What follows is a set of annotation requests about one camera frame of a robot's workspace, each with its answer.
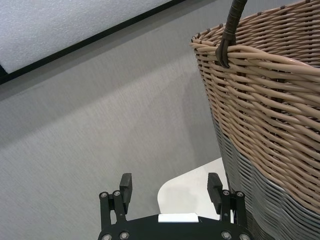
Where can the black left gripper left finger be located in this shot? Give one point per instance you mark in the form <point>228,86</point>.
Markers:
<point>126,190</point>

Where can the beige grey wicker clothes basket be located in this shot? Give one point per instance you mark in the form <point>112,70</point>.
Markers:
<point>262,100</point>

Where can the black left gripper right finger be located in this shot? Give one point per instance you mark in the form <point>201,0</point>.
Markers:
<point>215,190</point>

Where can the white rounded small table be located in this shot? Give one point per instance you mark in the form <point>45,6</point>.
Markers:
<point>190,185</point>

